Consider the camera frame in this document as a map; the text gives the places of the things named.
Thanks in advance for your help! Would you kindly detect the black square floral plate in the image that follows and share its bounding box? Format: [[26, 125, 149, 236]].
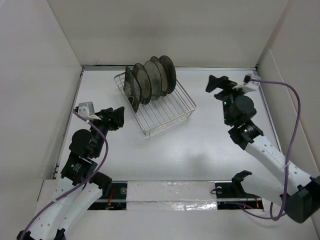
[[123, 66, 142, 113]]

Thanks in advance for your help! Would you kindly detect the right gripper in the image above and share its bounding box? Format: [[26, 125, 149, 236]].
[[204, 75, 248, 125]]

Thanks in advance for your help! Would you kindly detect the dark patterned rim plate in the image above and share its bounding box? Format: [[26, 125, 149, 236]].
[[132, 63, 152, 105]]

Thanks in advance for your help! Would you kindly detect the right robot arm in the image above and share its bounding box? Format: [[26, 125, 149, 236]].
[[205, 74, 320, 224]]

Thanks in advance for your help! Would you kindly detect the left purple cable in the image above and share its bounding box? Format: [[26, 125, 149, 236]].
[[18, 108, 110, 240]]

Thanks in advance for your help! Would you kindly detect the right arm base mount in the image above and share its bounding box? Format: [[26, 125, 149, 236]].
[[210, 170, 264, 210]]

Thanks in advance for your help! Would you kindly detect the wire dish rack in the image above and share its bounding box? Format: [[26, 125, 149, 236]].
[[128, 81, 197, 138]]

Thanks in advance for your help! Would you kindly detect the grey reindeer plate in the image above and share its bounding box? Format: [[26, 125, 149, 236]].
[[159, 55, 177, 94]]

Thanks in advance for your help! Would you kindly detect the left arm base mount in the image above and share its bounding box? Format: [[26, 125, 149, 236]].
[[88, 181, 128, 211]]

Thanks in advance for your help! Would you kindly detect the silver taped front rail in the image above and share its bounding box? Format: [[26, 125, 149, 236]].
[[96, 180, 265, 212]]

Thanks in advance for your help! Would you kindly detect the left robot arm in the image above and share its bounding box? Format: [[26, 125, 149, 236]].
[[16, 102, 125, 240]]

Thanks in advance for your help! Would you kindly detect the brown rimmed cream plate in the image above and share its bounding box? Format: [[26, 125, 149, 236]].
[[150, 56, 169, 97]]

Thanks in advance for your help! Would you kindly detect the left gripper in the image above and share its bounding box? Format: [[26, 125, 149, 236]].
[[89, 105, 124, 157]]

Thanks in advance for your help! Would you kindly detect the cream plate with tree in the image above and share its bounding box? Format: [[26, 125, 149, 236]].
[[144, 60, 162, 101]]

